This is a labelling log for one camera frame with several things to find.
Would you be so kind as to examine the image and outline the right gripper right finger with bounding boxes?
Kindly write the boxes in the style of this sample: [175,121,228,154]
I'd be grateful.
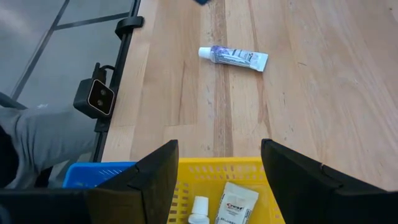
[261,138,398,224]

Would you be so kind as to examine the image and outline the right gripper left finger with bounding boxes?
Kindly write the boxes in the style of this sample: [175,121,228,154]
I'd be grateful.
[83,139,180,224]

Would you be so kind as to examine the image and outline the small white-capped toothpaste tube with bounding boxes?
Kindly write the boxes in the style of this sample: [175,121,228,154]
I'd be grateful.
[187,195,210,224]
[198,45,269,73]

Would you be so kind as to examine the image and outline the white Crest toothpaste tube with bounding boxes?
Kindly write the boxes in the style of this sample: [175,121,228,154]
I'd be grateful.
[213,181,260,224]

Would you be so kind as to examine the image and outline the blue plastic basket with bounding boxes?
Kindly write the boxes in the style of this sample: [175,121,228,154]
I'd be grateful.
[62,161,137,190]

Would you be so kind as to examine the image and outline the yellow plastic basket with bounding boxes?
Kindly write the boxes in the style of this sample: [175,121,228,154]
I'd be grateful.
[167,156,286,224]

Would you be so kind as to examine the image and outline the person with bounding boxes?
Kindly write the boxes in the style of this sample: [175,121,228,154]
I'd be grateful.
[0,104,97,190]

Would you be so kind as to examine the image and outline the black table-level camera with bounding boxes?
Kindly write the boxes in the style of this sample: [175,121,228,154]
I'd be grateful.
[73,62,116,119]

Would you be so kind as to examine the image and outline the black metal table frame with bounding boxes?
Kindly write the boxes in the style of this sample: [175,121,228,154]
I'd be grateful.
[91,0,146,163]

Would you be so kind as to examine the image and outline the black frame clamp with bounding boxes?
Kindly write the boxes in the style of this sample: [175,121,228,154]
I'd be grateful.
[114,16,146,40]

